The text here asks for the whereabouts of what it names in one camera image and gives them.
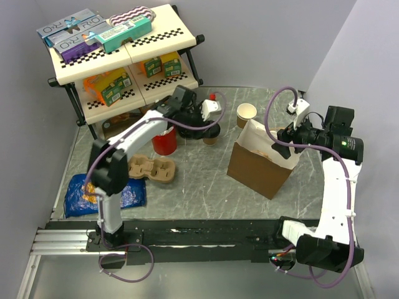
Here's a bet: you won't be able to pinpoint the brown snack bag lower shelf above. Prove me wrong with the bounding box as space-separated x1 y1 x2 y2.
102 112 143 140

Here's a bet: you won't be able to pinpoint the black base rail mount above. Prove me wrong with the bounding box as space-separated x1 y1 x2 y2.
77 217 344 268

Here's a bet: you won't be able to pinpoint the cream checkered shelf rack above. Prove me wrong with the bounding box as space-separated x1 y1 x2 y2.
48 4 205 138

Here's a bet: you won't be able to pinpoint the green orange snack box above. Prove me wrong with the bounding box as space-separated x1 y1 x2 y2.
107 72 132 93
100 82 125 107

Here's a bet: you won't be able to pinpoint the black coffee cup lids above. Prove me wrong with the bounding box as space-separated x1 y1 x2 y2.
178 129 196 140

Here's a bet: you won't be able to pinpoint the purple RO foil box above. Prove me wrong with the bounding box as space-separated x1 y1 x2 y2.
54 32 100 63

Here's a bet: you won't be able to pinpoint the purple wavy pouch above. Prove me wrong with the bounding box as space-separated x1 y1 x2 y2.
109 6 156 27

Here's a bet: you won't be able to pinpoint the red ribbed plastic cup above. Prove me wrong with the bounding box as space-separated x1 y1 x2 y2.
152 126 177 156

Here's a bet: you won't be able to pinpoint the brown pulp cup carrier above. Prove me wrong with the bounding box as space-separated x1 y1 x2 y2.
128 154 176 184

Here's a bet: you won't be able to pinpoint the brown paper takeout bag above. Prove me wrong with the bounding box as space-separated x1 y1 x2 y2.
227 120 301 199

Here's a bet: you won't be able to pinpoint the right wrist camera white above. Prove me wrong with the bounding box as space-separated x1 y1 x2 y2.
287 99 310 128

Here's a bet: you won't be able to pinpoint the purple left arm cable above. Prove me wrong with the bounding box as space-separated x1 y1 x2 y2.
84 90 228 283

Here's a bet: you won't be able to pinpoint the brown paper cups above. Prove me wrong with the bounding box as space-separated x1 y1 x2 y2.
236 103 257 129

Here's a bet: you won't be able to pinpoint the black plastic cup lid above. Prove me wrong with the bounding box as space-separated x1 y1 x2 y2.
203 124 221 139

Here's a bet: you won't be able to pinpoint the brown paper coffee cup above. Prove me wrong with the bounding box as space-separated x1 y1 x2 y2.
203 136 218 146

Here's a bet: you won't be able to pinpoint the blue Doritos chip bag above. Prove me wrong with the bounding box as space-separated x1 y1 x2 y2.
64 174 147 219

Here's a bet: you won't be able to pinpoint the silver RO foil box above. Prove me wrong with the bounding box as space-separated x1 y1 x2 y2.
36 9 105 47

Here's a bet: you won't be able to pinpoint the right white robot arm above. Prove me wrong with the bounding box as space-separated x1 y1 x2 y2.
272 103 364 273

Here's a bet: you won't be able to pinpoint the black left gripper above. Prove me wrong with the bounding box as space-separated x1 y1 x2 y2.
180 102 214 140

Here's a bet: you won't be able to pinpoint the teal foil box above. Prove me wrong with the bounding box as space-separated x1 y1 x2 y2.
95 15 152 53

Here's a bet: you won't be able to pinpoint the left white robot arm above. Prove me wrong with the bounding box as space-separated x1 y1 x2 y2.
84 85 225 250

